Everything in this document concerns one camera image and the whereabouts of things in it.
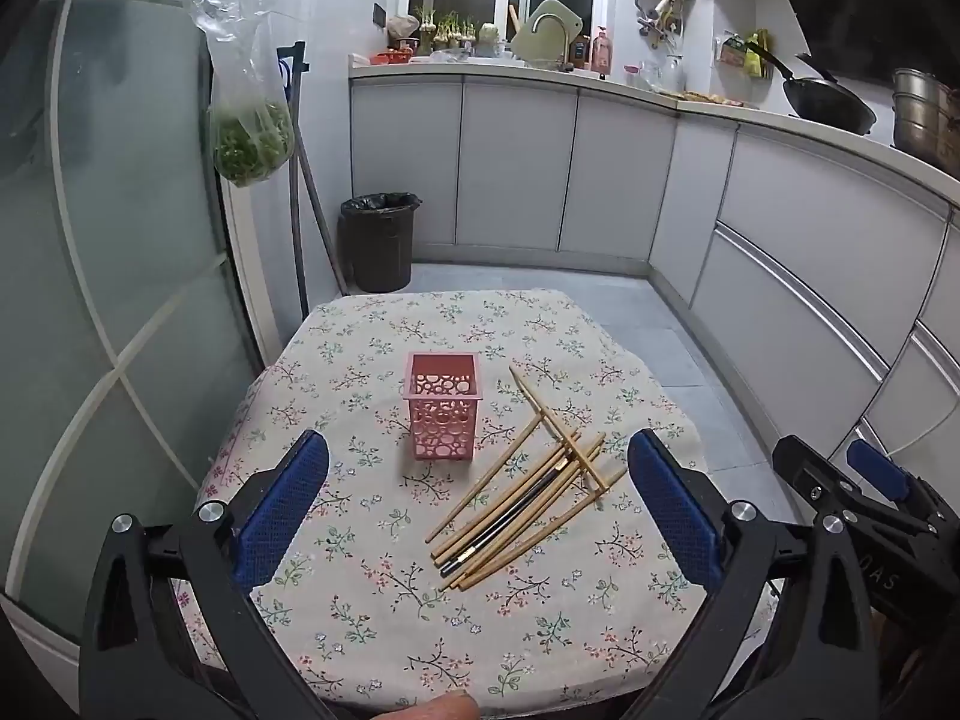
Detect black chopstick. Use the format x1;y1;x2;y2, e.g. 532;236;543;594
439;457;573;577
439;496;534;577

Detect pink perforated utensil holder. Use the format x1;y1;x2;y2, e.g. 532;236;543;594
404;351;483;461

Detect kitchen faucet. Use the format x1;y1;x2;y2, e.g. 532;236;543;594
530;11;571;71

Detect person's hand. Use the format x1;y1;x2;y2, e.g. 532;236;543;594
373;689;480;720

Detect floral tablecloth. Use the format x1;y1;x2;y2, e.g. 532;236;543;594
200;289;706;717

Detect steel pot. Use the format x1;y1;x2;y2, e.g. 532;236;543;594
893;68;960;177

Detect black wok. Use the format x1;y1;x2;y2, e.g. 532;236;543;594
745;41;877;135

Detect yellow green snack bags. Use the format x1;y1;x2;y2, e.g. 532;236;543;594
715;28;773;78

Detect black trash bin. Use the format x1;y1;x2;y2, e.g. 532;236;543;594
338;192;421;294

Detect black range hood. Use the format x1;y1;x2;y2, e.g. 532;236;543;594
788;0;960;88

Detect pink detergent bottle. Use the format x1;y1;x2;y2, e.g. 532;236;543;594
590;26;612;78

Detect plastic bag of greens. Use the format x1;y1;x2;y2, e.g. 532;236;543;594
184;0;295;187

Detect green cutting board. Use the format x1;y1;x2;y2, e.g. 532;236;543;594
511;0;583;70

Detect potted green sprouts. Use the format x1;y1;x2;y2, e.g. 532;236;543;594
413;8;477;55

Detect red tray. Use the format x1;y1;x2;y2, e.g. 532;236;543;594
371;49;413;65

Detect mop with blue handle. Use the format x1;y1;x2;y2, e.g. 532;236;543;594
277;41;347;319

